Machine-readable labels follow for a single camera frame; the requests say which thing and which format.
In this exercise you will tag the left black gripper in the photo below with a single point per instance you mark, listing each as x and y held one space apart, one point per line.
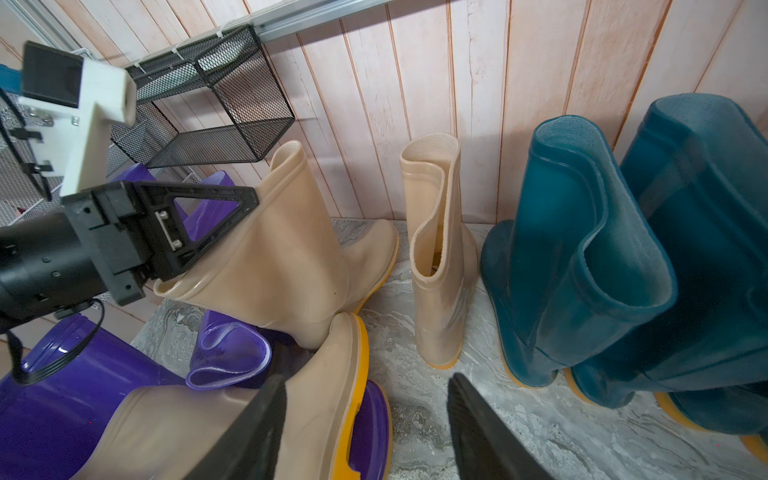
112 238

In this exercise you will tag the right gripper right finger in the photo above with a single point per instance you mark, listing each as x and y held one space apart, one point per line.
484 447

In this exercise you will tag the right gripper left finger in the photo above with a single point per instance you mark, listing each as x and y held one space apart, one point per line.
249 448

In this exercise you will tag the large beige boot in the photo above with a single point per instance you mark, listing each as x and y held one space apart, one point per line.
163 432

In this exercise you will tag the teal boot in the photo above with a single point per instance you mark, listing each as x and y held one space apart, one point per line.
736 410
578 267
697 168

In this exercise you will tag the purple boot back centre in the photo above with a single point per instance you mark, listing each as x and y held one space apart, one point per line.
208 214

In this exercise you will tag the purple boot standing left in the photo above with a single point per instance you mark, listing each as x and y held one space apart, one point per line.
135 173

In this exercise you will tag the purple boot under pile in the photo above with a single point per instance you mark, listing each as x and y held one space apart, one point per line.
229 352

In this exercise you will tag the large purple boot front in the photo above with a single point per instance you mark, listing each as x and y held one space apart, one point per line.
49 429

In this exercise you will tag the black wire mesh basket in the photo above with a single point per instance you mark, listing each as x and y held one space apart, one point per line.
214 100

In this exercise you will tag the white wire mesh shelf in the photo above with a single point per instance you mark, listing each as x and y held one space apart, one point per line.
23 197

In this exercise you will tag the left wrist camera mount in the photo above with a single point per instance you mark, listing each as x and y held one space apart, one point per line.
80 99

